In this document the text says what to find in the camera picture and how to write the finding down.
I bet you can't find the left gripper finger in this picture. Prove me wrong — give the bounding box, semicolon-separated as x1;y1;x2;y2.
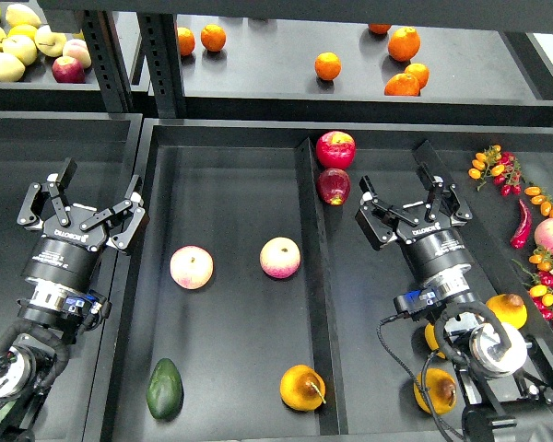
79;175;147;254
17;157;77;230

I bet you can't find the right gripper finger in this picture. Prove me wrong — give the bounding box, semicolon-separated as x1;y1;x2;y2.
413;140;473;226
355;175;410;250

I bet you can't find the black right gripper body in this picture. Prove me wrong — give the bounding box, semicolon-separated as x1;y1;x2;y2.
395;211;474;285

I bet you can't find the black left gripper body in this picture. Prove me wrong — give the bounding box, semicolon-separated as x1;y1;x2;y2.
23;204;108;290

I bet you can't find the dark green avocado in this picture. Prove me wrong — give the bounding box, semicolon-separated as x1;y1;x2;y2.
146;358;183;420

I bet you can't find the yellow pear with stem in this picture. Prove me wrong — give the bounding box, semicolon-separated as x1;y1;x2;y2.
279;365;326;412

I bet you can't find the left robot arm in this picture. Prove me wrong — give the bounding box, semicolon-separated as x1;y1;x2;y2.
0;158;149;441

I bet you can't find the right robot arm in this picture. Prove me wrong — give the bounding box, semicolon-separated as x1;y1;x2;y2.
356;141;553;441

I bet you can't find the yellow pear middle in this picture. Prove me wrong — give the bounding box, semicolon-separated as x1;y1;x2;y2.
424;322;446;359

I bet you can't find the yellow pear by divider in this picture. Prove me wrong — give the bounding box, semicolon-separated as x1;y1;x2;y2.
486;294;528;330

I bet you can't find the pale yellow pear front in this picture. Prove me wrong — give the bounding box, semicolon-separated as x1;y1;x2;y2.
0;52;26;82

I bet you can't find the yellow pear lower right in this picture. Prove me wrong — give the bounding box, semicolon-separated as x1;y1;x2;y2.
417;368;457;414

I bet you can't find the dark red apple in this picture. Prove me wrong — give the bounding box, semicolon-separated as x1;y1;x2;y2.
316;168;351;206

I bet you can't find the black left tray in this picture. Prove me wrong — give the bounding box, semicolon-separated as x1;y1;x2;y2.
0;111;142;441

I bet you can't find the black tray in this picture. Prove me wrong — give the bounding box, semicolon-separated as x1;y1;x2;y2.
0;111;142;441
101;119;553;441

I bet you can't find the cherry tomato bunch upper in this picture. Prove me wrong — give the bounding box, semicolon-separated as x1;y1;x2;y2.
467;145;523;196

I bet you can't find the cherry tomato bunch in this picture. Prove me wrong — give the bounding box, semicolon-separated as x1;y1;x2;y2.
467;145;523;196
513;246;553;327

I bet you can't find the bright red apple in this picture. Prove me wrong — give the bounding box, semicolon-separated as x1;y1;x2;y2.
316;131;356;169

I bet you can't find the red chili pepper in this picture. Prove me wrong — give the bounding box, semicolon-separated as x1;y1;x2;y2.
510;199;533;250

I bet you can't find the pink apple left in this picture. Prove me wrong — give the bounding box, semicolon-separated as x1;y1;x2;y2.
170;245;214;290

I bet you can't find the pink apple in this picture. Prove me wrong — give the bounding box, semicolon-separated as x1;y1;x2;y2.
170;245;214;290
259;237;300;279

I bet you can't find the pink apple centre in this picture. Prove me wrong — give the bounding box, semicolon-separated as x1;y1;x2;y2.
259;237;300;279

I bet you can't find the orange front right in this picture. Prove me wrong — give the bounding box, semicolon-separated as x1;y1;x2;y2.
384;73;420;97

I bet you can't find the red apple on shelf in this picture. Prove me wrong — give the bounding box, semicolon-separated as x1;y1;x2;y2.
52;55;86;84

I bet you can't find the orange behind front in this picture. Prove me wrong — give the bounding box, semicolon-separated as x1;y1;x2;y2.
404;63;429;89

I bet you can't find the cherry tomato bunch lower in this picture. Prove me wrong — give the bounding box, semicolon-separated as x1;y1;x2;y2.
513;246;553;327

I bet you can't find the pale pink peach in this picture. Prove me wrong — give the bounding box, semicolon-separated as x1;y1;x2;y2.
63;39;92;69

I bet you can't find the pale yellow apple right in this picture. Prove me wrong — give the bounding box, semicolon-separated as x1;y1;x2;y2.
34;25;67;58

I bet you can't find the pale yellow apple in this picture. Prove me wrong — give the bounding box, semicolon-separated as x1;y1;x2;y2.
34;25;67;58
2;35;38;66

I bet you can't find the pale yellow apple middle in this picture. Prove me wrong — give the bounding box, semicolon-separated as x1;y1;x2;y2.
2;35;38;66

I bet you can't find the black centre tray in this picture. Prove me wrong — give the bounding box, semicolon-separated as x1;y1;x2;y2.
101;119;553;441

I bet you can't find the orange centre shelf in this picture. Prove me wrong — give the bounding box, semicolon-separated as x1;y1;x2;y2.
314;52;342;81

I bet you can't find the large orange upper right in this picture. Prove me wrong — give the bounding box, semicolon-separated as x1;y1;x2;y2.
387;27;421;62

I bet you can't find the yellow lemon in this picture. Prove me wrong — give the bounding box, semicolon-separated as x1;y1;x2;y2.
7;24;38;41

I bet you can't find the orange under shelf edge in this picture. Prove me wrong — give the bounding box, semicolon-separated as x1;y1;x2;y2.
368;23;392;35

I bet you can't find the black centre tray divider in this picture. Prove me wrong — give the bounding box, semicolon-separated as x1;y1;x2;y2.
295;139;348;437

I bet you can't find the orange cherry tomato string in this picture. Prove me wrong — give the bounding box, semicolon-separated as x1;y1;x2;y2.
524;184;553;220

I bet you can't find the black shelf post left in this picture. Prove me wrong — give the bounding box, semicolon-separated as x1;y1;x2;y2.
82;10;134;113

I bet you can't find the black shelf post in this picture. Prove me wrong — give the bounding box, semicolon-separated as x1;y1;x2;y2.
136;13;187;119
82;10;134;113

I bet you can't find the black shelf post right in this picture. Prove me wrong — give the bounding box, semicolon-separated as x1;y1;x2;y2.
136;13;187;119

